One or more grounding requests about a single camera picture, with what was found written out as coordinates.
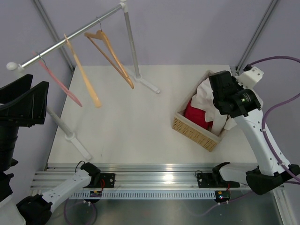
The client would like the wooden hanger with metal hook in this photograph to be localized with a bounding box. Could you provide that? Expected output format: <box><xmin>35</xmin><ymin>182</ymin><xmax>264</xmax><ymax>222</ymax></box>
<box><xmin>84</xmin><ymin>16</ymin><xmax>135</xmax><ymax>90</ymax></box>

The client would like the white printed t shirt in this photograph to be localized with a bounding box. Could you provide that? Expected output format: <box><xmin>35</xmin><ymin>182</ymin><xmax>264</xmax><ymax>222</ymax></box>
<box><xmin>189</xmin><ymin>76</ymin><xmax>264</xmax><ymax>138</ymax></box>

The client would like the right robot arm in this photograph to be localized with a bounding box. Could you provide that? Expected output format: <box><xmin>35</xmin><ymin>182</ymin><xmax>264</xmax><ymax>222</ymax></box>
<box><xmin>209</xmin><ymin>71</ymin><xmax>300</xmax><ymax>195</ymax></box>

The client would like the pink hanger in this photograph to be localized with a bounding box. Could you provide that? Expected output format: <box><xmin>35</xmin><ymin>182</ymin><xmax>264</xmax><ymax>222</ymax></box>
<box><xmin>32</xmin><ymin>51</ymin><xmax>83</xmax><ymax>107</ymax></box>

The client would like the light wooden hanger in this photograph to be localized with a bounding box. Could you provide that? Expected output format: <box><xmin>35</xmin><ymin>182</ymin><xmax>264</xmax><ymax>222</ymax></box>
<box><xmin>64</xmin><ymin>34</ymin><xmax>102</xmax><ymax>108</ymax></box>

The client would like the clothes rack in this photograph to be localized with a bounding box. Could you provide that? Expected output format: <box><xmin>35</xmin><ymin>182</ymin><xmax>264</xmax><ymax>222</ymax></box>
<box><xmin>7</xmin><ymin>0</ymin><xmax>161</xmax><ymax>161</ymax></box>

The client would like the pink cloth in basket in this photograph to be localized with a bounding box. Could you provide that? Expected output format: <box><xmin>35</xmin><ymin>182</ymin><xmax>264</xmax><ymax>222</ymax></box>
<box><xmin>184</xmin><ymin>103</ymin><xmax>213</xmax><ymax>130</ymax></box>

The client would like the wicker basket with liner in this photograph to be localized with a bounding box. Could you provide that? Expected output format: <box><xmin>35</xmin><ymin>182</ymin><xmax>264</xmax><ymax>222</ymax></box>
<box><xmin>172</xmin><ymin>70</ymin><xmax>237</xmax><ymax>152</ymax></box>

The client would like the aluminium rail frame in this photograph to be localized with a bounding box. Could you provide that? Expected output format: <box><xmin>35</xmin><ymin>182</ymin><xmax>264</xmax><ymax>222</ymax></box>
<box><xmin>30</xmin><ymin>65</ymin><xmax>284</xmax><ymax>190</ymax></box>

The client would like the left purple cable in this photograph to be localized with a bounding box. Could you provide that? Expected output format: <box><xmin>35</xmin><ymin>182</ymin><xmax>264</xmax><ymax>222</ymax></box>
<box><xmin>63</xmin><ymin>193</ymin><xmax>98</xmax><ymax>225</ymax></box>

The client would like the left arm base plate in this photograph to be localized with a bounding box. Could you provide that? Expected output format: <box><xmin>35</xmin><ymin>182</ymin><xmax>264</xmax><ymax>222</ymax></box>
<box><xmin>84</xmin><ymin>172</ymin><xmax>115</xmax><ymax>188</ymax></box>

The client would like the white cable duct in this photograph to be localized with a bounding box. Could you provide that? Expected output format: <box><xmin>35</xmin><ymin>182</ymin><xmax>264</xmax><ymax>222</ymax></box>
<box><xmin>69</xmin><ymin>190</ymin><xmax>216</xmax><ymax>200</ymax></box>

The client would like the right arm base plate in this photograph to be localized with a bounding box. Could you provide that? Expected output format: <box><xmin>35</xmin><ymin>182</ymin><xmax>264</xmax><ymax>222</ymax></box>
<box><xmin>196</xmin><ymin>172</ymin><xmax>240</xmax><ymax>188</ymax></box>

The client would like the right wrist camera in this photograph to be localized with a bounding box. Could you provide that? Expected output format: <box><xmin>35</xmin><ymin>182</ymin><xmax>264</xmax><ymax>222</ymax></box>
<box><xmin>235</xmin><ymin>65</ymin><xmax>264</xmax><ymax>89</ymax></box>

